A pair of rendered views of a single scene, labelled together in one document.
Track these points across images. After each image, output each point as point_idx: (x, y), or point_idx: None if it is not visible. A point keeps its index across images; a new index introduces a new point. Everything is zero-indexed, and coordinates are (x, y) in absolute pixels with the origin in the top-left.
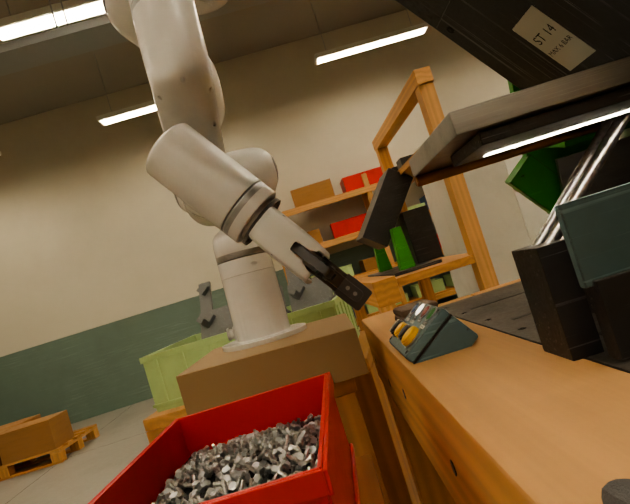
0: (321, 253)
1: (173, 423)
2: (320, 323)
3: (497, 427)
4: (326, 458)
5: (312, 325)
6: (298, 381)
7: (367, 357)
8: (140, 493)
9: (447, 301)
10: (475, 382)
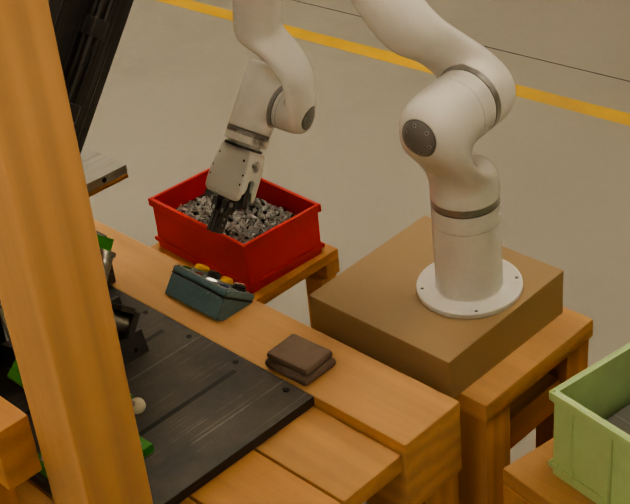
0: (239, 195)
1: (310, 201)
2: (429, 324)
3: (112, 235)
4: (153, 200)
5: (438, 319)
6: (258, 237)
7: (509, 473)
8: (268, 194)
9: (366, 480)
10: (139, 258)
